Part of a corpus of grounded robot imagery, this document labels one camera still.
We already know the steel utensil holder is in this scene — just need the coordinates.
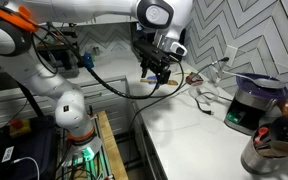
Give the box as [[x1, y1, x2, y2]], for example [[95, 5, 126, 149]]
[[240, 124, 288, 175]]

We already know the white wall outlet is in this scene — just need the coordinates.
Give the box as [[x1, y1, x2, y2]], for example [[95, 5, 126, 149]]
[[224, 45, 237, 67]]

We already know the black coffee maker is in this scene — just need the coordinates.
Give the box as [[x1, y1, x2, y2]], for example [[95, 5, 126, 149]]
[[224, 73, 288, 135]]

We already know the red round container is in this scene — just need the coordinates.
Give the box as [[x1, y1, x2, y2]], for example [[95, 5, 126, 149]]
[[186, 72, 203, 85]]

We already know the wooden cart top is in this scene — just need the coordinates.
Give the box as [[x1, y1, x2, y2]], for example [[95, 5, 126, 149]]
[[97, 111, 129, 180]]

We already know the black coffee maker cord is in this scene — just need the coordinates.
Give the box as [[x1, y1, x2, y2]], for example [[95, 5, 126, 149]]
[[194, 91, 233, 116]]

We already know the red handled utensil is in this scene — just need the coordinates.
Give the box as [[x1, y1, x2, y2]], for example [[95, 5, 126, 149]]
[[253, 127, 269, 145]]

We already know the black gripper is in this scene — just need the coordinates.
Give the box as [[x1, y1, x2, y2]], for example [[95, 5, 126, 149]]
[[133, 39, 171, 84]]

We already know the wooden spatula with hole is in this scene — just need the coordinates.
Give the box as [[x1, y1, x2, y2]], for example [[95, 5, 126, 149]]
[[140, 79, 178, 86]]

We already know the wooden ladle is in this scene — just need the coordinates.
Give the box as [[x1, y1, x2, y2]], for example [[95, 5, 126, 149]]
[[258, 141, 288, 157]]

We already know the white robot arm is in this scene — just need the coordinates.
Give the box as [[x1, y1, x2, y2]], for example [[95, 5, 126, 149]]
[[0, 0, 193, 146]]

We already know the black power cable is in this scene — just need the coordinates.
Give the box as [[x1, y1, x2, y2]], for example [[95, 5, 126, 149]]
[[127, 57, 230, 161]]

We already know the black bag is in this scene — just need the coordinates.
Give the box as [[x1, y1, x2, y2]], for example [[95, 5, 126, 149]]
[[0, 116, 57, 180]]

